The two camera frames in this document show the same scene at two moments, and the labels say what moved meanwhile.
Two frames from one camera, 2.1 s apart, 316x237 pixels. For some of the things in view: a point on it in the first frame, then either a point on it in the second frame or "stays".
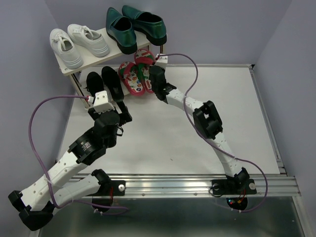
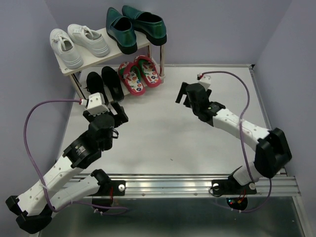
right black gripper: x=162 y=69 to x=182 y=92
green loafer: x=120 y=29 stays
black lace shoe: x=94 y=84 stays
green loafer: x=152 y=26 stays
